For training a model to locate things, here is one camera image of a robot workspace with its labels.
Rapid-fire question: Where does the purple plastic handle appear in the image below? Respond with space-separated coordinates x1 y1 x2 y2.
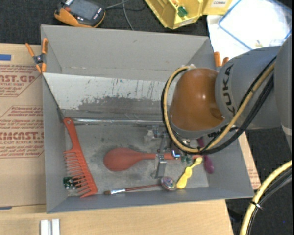
196 137 215 174

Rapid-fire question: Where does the yellow plastic toy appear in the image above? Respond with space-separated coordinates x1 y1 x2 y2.
176 156 203 190

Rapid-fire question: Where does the brown cardboard board red print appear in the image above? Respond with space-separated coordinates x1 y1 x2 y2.
0 42 48 211

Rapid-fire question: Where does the thin paintbrush red handle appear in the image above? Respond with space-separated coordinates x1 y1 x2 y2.
103 184 163 196

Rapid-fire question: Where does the orange plastic spoon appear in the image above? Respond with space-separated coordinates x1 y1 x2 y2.
103 147 203 172

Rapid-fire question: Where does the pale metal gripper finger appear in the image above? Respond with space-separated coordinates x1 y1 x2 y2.
153 153 168 179
144 125 166 142

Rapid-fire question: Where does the small multicoloured round top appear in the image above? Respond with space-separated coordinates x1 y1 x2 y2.
160 176 177 191

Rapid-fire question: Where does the orange wide-tooth comb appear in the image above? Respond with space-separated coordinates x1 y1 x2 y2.
63 117 98 199

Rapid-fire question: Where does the small green and white object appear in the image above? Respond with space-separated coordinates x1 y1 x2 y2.
63 176 77 190

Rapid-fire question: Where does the grey metal bin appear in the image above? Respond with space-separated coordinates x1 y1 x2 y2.
40 24 255 214

